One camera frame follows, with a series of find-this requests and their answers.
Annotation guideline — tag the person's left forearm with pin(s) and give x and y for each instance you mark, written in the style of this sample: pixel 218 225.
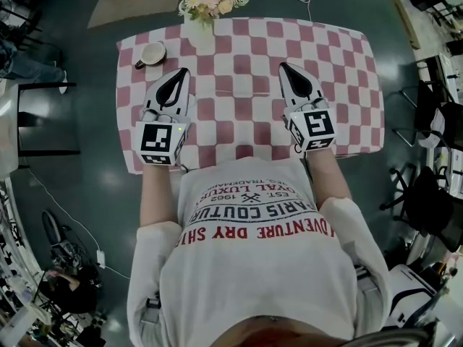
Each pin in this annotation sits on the person's left forearm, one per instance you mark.
pixel 159 193

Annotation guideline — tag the white hard-shell case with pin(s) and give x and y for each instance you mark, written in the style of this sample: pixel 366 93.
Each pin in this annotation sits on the white hard-shell case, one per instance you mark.
pixel 410 296

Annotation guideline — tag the grey wheel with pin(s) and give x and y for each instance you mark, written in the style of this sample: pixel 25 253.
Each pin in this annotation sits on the grey wheel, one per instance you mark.
pixel 50 228

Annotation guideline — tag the person's right forearm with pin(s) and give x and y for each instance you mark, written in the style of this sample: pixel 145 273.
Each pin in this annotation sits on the person's right forearm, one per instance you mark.
pixel 331 179

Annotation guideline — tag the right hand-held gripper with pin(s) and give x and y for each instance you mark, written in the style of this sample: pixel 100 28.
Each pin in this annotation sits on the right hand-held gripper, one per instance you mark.
pixel 318 125

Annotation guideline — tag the beige floor rug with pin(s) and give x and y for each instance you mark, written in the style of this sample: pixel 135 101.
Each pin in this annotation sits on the beige floor rug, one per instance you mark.
pixel 126 2

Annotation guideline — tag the white desk black frame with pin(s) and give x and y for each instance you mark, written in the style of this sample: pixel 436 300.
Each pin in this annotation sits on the white desk black frame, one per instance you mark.
pixel 7 132

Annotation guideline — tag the black office chair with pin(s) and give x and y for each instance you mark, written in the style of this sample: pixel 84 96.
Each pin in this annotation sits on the black office chair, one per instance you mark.
pixel 434 110
pixel 430 201

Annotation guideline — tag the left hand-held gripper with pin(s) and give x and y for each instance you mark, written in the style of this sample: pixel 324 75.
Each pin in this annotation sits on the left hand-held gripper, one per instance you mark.
pixel 157 139

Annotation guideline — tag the white printed t-shirt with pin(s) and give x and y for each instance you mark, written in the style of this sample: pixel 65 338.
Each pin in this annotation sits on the white printed t-shirt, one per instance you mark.
pixel 260 277

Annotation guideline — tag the pink white checkered tablecloth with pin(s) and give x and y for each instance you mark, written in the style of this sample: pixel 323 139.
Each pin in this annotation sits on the pink white checkered tablecloth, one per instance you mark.
pixel 249 128

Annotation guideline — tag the brown cup white inside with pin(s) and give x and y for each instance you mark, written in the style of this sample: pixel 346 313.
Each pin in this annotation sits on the brown cup white inside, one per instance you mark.
pixel 152 53

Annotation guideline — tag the white vase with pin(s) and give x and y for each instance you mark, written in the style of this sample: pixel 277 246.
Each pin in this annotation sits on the white vase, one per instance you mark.
pixel 199 33

